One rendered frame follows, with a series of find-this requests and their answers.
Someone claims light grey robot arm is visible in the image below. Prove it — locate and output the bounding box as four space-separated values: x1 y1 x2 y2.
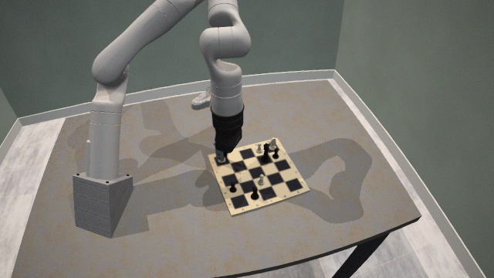
86 0 251 180

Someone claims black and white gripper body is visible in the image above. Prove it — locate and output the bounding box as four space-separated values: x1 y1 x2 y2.
191 87 245 154

